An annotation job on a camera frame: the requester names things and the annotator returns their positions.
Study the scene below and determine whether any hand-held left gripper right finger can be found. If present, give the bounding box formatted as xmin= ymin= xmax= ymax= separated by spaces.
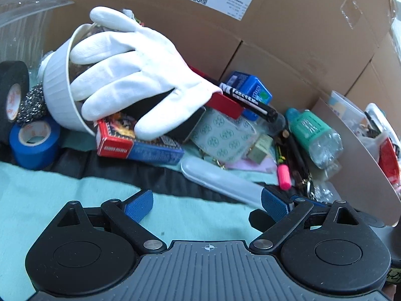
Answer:
xmin=249 ymin=186 xmax=373 ymax=254

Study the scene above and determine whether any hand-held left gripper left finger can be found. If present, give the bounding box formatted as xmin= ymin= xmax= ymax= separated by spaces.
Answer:
xmin=47 ymin=190 xmax=168 ymax=254

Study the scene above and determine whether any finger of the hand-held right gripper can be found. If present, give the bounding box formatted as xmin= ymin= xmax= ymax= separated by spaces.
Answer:
xmin=249 ymin=209 xmax=276 ymax=232
xmin=290 ymin=194 xmax=333 ymax=209

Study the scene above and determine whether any translucent white toothbrush case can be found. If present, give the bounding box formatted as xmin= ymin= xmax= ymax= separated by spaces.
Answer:
xmin=181 ymin=157 xmax=267 ymax=210

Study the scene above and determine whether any clear plastic container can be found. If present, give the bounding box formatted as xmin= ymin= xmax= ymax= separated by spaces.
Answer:
xmin=0 ymin=0 xmax=75 ymax=65

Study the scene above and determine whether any clear adhesive hook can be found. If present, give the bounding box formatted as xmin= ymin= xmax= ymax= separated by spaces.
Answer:
xmin=313 ymin=180 xmax=337 ymax=202

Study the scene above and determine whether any pink highlighter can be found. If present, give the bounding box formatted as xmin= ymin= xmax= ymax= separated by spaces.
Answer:
xmin=276 ymin=147 xmax=292 ymax=191

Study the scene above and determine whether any black cloth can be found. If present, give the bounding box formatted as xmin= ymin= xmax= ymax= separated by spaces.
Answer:
xmin=0 ymin=144 xmax=267 ymax=204

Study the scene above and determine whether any pink paper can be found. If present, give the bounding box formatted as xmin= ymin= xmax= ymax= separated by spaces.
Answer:
xmin=224 ymin=156 xmax=279 ymax=174

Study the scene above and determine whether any red blue playing card box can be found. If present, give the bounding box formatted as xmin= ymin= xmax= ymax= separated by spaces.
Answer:
xmin=96 ymin=112 xmax=185 ymax=165

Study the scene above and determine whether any olive green eraser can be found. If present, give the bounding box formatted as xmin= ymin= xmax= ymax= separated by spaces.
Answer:
xmin=247 ymin=134 xmax=274 ymax=164

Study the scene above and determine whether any green label plastic bottle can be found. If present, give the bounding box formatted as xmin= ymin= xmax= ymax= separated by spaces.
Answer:
xmin=286 ymin=108 xmax=343 ymax=170

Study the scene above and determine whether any teal cloth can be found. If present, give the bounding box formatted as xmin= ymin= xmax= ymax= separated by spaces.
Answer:
xmin=0 ymin=128 xmax=282 ymax=258

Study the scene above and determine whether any red packet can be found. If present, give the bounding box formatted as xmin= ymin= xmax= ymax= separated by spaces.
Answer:
xmin=377 ymin=137 xmax=401 ymax=193

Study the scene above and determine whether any green patterned packet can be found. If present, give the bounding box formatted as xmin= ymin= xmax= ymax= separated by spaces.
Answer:
xmin=190 ymin=110 xmax=261 ymax=164

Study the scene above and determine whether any black case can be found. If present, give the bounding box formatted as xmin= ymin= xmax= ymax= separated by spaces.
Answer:
xmin=124 ymin=90 xmax=206 ymax=143

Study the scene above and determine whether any clear plastic tub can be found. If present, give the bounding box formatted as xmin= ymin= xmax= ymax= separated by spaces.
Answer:
xmin=328 ymin=90 xmax=368 ymax=124

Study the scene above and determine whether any black marker pen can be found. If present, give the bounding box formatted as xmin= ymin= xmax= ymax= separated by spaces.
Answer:
xmin=219 ymin=82 xmax=278 ymax=123

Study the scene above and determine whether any red block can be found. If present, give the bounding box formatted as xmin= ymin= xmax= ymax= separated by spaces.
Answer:
xmin=188 ymin=66 xmax=245 ymax=120

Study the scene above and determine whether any blue tape roll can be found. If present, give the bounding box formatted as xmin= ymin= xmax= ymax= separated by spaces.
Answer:
xmin=9 ymin=116 xmax=62 ymax=170

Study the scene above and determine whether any blue green small box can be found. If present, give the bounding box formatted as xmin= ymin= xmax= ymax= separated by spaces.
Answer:
xmin=226 ymin=71 xmax=273 ymax=121

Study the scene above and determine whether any white glove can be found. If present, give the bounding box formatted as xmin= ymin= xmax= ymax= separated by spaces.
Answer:
xmin=69 ymin=6 xmax=224 ymax=140

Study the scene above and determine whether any white ribbed ceramic bowl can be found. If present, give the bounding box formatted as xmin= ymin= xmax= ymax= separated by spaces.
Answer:
xmin=42 ymin=23 xmax=97 ymax=135

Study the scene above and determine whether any steel wool scrubber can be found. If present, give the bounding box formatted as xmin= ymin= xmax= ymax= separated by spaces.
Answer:
xmin=16 ymin=81 xmax=49 ymax=126

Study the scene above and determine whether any large cardboard box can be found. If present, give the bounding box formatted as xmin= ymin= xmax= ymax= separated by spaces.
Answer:
xmin=0 ymin=0 xmax=401 ymax=101

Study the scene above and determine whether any large black tape roll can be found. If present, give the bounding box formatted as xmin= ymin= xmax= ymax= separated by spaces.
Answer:
xmin=0 ymin=61 xmax=31 ymax=145

